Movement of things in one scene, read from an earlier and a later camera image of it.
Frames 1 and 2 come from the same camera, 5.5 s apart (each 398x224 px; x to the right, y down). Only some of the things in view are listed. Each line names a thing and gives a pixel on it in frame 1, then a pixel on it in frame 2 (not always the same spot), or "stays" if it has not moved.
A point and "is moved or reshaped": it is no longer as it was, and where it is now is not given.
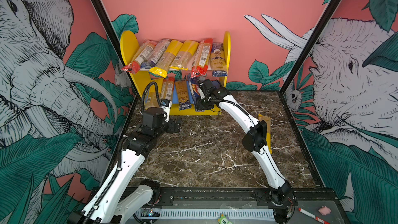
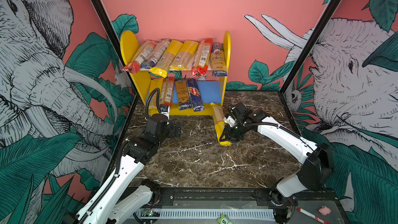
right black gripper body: (205, 103) -> (235, 133)
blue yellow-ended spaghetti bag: (156, 54) stays
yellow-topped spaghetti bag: (184, 56) stays
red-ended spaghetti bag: (144, 51) stays
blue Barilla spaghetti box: (193, 91) is moved or reshaped
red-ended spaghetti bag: (201, 58) stays
